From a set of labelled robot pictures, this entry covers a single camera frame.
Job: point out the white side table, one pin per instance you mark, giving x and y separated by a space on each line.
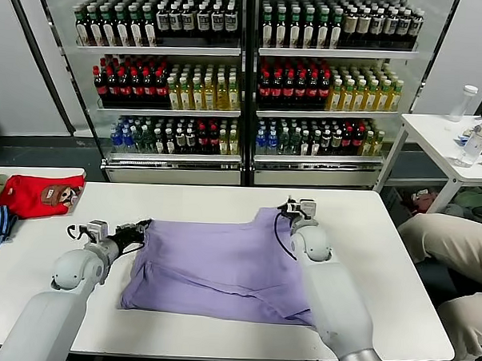
431 134

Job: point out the lavender cartoon-print t-shirt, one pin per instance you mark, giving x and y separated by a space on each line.
213 263

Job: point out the green cloth pile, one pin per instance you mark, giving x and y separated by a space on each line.
476 199

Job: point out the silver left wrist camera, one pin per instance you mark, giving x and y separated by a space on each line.
96 230

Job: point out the red-cap cola bottle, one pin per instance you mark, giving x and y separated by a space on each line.
135 89
109 87
358 146
160 90
201 143
312 92
324 93
211 144
122 88
288 91
276 91
96 87
347 146
264 90
300 92
148 89

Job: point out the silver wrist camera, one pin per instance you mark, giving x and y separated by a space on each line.
96 230
307 209

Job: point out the tall clear white-cap bottle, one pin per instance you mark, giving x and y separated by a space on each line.
461 108

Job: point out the green-cap yellow juice bottle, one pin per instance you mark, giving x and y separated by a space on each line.
231 99
336 98
184 97
372 100
219 98
384 100
395 101
369 147
360 99
207 98
172 96
348 99
232 145
222 144
196 97
379 147

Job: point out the person in beige trousers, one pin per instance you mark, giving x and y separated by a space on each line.
450 241

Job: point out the black slanted frame post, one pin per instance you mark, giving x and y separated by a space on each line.
42 60

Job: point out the red bear-print garment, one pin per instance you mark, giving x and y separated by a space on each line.
28 196

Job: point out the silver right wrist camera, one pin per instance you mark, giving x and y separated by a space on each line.
307 209

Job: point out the green-cap tea bottle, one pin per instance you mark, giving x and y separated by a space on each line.
110 31
322 37
123 32
335 37
295 36
150 33
158 141
309 36
267 34
281 35
96 31
137 33
315 144
168 142
305 144
82 30

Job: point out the clear green water bottle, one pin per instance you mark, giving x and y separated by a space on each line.
283 143
145 141
134 140
294 143

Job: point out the beige-label dark drink bottle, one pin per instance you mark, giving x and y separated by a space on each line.
376 27
403 28
390 28
363 26
349 26
416 29

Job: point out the blue water bottle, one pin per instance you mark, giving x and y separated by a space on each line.
113 139
124 140
261 142
272 142

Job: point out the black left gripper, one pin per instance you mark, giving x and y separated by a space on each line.
128 237

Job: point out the clear plastic water bottle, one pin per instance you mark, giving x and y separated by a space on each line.
471 149

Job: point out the white-cap dark drink bottle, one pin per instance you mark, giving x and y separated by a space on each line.
229 26
190 143
201 25
337 145
326 145
161 23
174 23
187 24
179 142
215 25

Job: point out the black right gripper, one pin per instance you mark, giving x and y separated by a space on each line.
297 223

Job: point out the red cloth pile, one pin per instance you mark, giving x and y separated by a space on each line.
424 202

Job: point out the small blue item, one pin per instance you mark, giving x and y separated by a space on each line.
463 138

